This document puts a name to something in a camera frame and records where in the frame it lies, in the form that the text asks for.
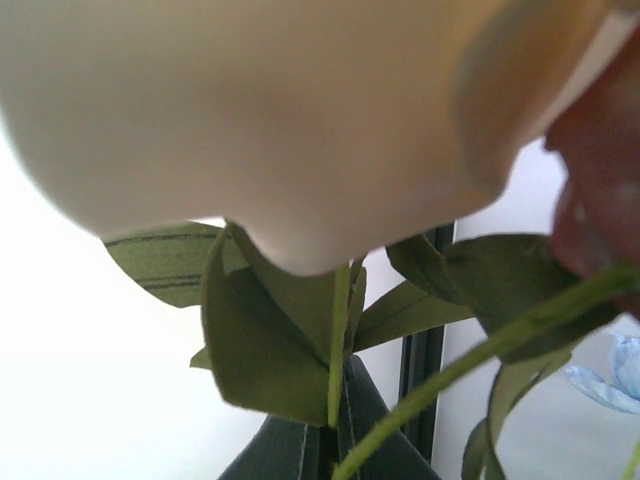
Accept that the right black frame post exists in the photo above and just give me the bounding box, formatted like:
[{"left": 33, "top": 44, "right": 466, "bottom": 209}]
[{"left": 399, "top": 219, "right": 457, "bottom": 461}]

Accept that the pink artificial flower bunch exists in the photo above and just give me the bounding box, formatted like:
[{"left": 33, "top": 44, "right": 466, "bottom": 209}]
[{"left": 1, "top": 1, "right": 639, "bottom": 479}]

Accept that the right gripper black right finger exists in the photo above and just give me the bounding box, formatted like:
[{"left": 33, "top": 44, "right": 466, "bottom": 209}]
[{"left": 335, "top": 355, "right": 442, "bottom": 480}]

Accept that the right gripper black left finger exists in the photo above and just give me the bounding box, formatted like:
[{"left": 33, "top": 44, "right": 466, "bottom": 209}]
[{"left": 218, "top": 416, "right": 321, "bottom": 480}]

